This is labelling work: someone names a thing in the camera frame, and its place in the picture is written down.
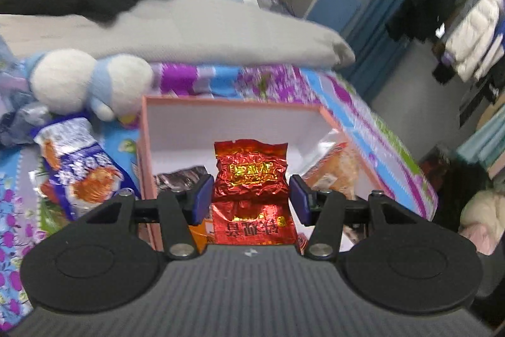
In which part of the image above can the orange snack packet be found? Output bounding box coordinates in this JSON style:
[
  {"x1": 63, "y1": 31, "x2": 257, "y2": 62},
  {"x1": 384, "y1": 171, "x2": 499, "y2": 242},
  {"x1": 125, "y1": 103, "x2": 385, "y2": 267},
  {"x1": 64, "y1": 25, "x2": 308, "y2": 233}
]
[{"x1": 189, "y1": 222, "x2": 214, "y2": 253}]

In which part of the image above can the blue white snack packet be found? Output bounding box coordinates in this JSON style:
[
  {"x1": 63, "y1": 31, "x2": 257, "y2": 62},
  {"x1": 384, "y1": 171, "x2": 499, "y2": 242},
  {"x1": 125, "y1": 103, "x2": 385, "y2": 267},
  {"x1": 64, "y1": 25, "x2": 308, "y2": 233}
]
[{"x1": 35, "y1": 118, "x2": 137, "y2": 221}]

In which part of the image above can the pink garment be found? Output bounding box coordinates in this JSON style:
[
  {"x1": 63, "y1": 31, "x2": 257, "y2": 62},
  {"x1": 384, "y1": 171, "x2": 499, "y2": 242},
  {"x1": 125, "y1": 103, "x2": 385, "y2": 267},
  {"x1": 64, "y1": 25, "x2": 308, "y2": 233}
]
[{"x1": 460, "y1": 191, "x2": 505, "y2": 255}]

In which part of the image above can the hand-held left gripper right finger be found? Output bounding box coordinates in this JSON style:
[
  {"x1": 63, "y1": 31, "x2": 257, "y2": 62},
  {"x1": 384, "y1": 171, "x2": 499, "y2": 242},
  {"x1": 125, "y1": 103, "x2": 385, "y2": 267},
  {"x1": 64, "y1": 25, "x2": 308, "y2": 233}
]
[{"x1": 289, "y1": 174, "x2": 421, "y2": 261}]

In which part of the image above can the crinkled red foil packet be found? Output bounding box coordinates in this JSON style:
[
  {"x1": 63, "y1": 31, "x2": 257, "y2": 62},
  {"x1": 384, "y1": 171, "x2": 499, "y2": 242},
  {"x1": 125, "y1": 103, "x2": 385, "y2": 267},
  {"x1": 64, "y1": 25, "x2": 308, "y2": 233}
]
[{"x1": 214, "y1": 140, "x2": 289, "y2": 199}]

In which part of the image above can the floral purple bedsheet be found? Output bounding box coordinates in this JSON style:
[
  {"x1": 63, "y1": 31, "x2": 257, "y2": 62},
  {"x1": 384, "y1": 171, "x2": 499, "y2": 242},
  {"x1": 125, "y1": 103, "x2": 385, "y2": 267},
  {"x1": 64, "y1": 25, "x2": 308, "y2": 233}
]
[{"x1": 0, "y1": 61, "x2": 438, "y2": 322}]

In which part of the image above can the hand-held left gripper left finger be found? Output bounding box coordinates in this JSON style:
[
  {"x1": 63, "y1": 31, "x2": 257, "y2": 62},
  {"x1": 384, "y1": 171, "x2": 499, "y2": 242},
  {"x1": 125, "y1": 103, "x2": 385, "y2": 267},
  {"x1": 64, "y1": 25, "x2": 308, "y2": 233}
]
[{"x1": 85, "y1": 175, "x2": 216, "y2": 261}]

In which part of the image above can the blue curtain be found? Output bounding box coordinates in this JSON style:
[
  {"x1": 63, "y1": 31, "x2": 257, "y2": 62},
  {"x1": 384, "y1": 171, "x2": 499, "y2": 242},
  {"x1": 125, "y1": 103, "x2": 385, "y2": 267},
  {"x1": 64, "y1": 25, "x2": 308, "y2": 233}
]
[{"x1": 339, "y1": 0, "x2": 411, "y2": 85}]

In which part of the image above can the white puffer jacket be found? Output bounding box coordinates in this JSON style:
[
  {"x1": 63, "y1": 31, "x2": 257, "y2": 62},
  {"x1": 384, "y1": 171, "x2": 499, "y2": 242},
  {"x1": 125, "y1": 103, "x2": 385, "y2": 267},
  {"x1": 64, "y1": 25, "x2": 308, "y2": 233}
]
[{"x1": 444, "y1": 0, "x2": 505, "y2": 83}]

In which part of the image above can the pink cardboard box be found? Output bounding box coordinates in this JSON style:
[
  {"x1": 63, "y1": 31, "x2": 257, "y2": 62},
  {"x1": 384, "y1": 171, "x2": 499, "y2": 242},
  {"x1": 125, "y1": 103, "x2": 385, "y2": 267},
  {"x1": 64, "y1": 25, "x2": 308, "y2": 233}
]
[{"x1": 136, "y1": 95, "x2": 389, "y2": 255}]

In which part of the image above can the white plush toy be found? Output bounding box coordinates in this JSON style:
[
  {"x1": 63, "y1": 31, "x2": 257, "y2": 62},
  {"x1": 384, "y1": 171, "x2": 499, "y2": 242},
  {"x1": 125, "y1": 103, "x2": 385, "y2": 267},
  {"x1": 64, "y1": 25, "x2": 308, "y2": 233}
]
[{"x1": 26, "y1": 49, "x2": 154, "y2": 121}]

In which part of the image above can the grey long pillow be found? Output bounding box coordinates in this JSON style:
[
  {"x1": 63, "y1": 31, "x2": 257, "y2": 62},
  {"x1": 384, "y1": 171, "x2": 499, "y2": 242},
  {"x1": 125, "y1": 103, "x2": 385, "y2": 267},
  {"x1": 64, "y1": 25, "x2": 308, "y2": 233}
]
[{"x1": 0, "y1": 0, "x2": 356, "y2": 69}]

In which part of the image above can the blue wall panel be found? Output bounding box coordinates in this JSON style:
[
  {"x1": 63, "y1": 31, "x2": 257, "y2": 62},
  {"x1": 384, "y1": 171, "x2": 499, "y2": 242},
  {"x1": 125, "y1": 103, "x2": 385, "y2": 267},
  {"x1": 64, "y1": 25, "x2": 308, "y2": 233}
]
[{"x1": 306, "y1": 0, "x2": 363, "y2": 32}]

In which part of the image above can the dark crinkled snack packet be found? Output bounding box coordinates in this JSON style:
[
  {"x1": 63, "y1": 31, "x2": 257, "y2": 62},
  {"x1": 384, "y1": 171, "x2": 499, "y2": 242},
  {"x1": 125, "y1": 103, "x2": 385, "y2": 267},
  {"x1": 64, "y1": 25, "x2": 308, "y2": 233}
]
[{"x1": 153, "y1": 165, "x2": 210, "y2": 193}]

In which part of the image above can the clear orange bread packet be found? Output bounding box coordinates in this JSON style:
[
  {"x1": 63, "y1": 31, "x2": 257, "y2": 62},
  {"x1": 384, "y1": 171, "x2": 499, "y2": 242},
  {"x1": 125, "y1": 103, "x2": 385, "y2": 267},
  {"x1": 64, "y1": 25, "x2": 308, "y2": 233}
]
[{"x1": 304, "y1": 129, "x2": 361, "y2": 201}]

